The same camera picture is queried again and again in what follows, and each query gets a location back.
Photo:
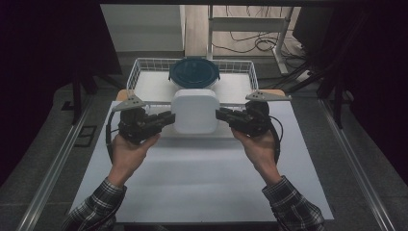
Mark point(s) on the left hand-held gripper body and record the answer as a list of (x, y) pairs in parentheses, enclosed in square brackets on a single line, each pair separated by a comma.
[(134, 123)]

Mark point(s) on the white metal desk frame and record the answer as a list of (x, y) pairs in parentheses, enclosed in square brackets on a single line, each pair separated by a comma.
[(247, 24)]

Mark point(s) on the white cabinet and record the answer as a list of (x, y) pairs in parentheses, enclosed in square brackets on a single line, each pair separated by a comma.
[(144, 29)]

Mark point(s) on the round dark blue lidded container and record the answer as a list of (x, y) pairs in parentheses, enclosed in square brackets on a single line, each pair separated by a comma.
[(194, 72)]

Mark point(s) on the white square lidded container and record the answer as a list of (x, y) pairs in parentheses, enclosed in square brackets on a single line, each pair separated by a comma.
[(195, 110)]

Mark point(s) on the white power strip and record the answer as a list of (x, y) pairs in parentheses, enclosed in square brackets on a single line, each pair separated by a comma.
[(303, 76)]

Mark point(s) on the white table mat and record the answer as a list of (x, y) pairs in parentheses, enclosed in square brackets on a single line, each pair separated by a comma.
[(198, 179)]

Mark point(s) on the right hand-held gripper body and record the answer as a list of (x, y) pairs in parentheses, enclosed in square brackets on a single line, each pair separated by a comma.
[(255, 120)]

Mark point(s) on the person's left hand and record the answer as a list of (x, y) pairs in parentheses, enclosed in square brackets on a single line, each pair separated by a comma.
[(126, 160)]

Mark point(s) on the black metal stand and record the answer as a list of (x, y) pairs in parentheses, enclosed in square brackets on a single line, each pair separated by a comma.
[(77, 96), (336, 93)]

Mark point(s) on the person's right hand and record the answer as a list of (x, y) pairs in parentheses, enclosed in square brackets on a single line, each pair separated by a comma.
[(261, 150)]

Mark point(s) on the aluminium rail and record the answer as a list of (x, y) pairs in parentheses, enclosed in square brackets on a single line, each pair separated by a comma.
[(356, 166), (51, 176)]

